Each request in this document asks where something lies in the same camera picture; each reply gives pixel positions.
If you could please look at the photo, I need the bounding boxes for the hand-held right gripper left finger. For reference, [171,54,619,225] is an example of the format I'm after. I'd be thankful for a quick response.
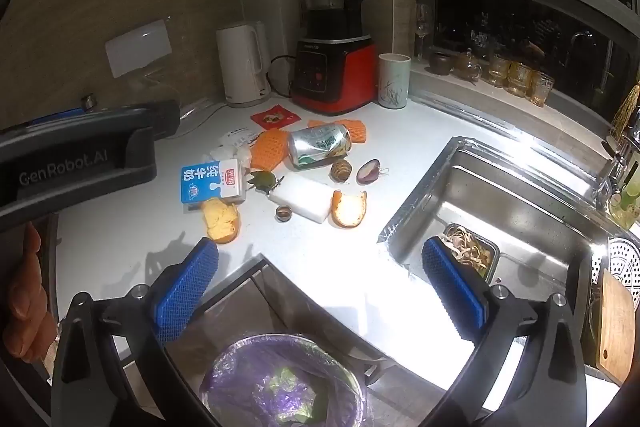
[51,237,221,427]

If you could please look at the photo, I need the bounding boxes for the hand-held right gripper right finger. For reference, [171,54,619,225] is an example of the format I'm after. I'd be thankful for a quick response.
[421,237,591,427]

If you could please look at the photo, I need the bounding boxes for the orange peel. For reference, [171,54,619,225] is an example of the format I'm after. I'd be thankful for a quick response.
[331,189,368,228]
[201,198,242,244]

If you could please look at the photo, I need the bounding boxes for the blue and white milk carton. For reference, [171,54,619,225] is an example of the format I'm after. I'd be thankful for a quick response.
[180,159,247,205]

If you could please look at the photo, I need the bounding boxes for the trash bin with purple bag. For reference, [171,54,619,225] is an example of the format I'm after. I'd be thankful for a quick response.
[199,333,368,427]

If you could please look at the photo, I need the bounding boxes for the white tissue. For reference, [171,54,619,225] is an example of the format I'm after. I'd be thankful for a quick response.
[209,144,252,168]

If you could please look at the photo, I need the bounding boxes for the purple onion half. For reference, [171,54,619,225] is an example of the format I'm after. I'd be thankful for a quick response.
[356,159,382,185]

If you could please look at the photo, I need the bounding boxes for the white foam block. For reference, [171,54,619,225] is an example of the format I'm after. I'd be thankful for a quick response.
[269,177,337,224]

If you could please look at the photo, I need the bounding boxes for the orange foam fruit net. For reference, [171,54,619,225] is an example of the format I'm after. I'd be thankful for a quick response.
[250,128,291,172]
[307,119,368,144]

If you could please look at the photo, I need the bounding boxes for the small brown taro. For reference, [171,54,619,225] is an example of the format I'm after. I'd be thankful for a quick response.
[329,159,353,182]

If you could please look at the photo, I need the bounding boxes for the red snack packet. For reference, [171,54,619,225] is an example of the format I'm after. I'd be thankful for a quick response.
[250,105,299,130]

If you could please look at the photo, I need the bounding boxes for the crushed aluminium can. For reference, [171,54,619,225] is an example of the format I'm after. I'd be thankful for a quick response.
[287,123,353,170]

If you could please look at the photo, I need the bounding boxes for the person's left hand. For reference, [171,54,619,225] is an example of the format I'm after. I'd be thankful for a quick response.
[0,223,58,363]

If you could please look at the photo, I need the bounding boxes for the metal tray with food scraps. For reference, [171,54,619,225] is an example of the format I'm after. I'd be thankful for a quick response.
[437,223,501,280]

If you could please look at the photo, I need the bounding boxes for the stainless steel sink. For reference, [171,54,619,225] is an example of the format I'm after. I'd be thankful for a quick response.
[377,136,616,308]

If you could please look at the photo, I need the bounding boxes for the green leaves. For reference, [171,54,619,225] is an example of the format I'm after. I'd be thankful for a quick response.
[247,170,285,194]

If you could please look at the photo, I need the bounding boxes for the white paper wrapper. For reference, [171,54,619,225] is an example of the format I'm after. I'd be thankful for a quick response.
[218,129,261,148]

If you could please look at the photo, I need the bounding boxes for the wooden cutting board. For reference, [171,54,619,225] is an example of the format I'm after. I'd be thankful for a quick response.
[595,268,637,385]

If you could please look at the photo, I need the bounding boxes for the round metal steamer rack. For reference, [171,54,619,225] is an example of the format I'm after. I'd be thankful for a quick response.
[607,236,640,313]

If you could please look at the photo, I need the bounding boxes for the white electric kettle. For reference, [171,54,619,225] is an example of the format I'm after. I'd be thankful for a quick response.
[216,21,273,108]

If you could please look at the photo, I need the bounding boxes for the green dish soap bottle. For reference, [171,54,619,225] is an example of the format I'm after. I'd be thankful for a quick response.
[607,177,640,228]

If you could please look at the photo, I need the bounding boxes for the chrome faucet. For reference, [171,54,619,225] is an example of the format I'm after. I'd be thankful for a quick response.
[592,112,640,202]

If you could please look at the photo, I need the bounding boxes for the white ceramic cup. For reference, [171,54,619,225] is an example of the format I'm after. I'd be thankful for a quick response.
[377,53,412,109]

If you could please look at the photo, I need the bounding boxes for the amber glass cup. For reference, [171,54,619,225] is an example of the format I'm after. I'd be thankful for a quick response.
[482,54,511,86]
[507,62,533,96]
[529,71,555,108]

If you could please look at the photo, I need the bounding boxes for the glass teapot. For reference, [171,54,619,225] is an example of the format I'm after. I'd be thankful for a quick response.
[452,48,483,82]

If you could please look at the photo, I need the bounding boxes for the small dark clay pot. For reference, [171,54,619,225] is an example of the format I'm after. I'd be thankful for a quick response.
[429,51,455,75]

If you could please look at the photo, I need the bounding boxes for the straw brush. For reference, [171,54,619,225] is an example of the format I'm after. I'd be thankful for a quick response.
[612,84,640,142]

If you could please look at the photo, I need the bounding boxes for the red and black blender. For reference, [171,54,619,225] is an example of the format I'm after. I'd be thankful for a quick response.
[291,0,378,116]

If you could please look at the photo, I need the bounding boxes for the wine glass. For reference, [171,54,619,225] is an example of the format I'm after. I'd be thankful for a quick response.
[414,3,433,62]

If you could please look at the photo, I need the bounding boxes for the dark window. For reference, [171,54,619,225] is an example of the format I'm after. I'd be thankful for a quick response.
[415,0,640,128]

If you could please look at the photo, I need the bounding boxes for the white wall outlet cover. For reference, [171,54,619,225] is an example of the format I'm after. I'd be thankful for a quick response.
[105,19,173,78]

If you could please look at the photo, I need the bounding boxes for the white power cable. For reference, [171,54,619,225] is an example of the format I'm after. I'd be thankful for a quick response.
[177,102,228,138]

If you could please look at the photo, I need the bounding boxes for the black power cable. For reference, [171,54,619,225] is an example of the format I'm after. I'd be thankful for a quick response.
[268,55,296,98]

